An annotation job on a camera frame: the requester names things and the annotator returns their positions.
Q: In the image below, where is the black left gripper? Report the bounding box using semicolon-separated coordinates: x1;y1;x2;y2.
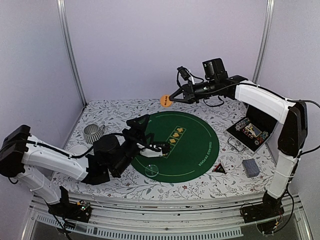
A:
112;114;155;177

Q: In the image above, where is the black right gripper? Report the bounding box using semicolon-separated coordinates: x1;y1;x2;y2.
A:
170;79;218;104

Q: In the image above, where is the orange big blind button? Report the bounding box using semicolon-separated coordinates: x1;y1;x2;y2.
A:
159;94;173;108

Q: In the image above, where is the clear round dealer button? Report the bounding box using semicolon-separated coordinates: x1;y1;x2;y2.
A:
144;164;159;178

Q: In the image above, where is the black red triangular card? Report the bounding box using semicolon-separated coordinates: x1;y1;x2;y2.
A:
212;162;227;174

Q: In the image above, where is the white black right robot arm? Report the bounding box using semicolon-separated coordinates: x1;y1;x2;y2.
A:
169;58;308;218

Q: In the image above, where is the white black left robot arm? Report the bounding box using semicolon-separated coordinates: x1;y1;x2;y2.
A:
0;114;163;217

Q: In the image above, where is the striped ceramic mug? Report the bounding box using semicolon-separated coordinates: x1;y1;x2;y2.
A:
83;124;106;145

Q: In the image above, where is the round green poker mat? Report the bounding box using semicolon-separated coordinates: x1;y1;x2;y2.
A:
131;111;220;183

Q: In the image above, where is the white ceramic bowl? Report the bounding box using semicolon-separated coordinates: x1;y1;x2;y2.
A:
68;145;88;155

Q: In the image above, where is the aluminium poker chip case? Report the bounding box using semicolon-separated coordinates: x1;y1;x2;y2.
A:
224;106;278;155

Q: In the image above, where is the floral patterned tablecloth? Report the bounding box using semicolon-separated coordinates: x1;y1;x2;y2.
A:
52;99;275;201

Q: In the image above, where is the deck of playing cards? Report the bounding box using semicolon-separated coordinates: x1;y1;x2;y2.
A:
242;158;260;178

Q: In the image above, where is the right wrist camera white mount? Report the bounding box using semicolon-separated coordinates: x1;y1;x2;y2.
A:
176;66;205;87

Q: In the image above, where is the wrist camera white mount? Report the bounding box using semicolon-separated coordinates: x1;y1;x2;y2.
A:
176;66;205;87
137;141;171;158

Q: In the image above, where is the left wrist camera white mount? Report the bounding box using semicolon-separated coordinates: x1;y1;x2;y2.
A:
137;141;171;158

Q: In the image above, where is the aluminium front rail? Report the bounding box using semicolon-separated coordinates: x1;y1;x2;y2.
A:
22;192;313;240

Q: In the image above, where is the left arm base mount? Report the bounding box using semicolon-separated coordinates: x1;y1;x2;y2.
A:
47;200;92;223

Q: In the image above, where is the right aluminium frame post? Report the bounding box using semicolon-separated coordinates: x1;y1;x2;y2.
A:
252;0;275;84

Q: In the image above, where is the aluminium frame post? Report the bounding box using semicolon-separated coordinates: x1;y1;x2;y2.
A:
252;0;275;84
56;0;88;107

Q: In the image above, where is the left aluminium frame post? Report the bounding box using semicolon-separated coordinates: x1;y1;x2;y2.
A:
56;0;88;107

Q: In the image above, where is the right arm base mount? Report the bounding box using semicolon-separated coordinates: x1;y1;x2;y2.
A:
239;198;288;236

